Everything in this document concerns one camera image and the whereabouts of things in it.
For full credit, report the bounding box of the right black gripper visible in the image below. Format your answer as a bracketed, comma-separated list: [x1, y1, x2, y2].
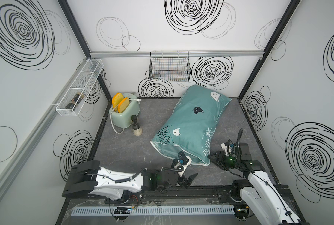
[207, 149, 240, 170]

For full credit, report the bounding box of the teal cat-print pillow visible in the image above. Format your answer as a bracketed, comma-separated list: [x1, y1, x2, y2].
[151, 85, 231, 166]

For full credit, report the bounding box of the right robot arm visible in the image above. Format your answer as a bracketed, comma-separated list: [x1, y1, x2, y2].
[208, 141, 308, 225]

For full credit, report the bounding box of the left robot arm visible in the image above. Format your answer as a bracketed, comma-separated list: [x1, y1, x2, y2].
[62, 151, 197, 200]

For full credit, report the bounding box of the glass bottle with black cap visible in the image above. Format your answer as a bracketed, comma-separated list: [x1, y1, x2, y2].
[131, 115, 143, 136]

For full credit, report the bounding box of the mint green toaster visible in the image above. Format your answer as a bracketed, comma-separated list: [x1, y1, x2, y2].
[109, 93, 142, 129]

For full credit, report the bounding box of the right yellow toast slice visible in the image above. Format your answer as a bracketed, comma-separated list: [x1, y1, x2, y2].
[117, 97, 130, 113]

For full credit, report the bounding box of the yellow toast slice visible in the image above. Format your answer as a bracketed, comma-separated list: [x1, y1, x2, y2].
[112, 92, 124, 108]
[117, 97, 130, 113]

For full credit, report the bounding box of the left yellow toast slice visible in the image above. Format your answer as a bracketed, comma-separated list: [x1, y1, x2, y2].
[112, 92, 124, 108]

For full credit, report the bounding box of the dark object in white shelf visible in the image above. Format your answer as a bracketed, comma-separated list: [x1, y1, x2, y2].
[65, 93, 84, 110]

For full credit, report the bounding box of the black front mounting rail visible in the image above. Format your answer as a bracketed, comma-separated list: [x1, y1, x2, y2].
[62, 185, 246, 205]

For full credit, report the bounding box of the white toaster power cord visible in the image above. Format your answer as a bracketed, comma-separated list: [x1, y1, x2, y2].
[109, 97, 142, 135]

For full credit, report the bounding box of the white slotted cable duct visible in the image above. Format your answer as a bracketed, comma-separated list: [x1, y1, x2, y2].
[71, 205, 235, 216]

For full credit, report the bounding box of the black wire wall basket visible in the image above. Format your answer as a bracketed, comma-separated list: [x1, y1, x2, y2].
[149, 56, 191, 82]

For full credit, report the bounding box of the silver horizontal wall rail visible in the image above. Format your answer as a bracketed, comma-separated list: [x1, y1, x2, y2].
[90, 50, 264, 58]

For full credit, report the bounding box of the white wire wall shelf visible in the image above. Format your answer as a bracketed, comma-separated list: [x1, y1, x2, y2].
[56, 59, 103, 116]

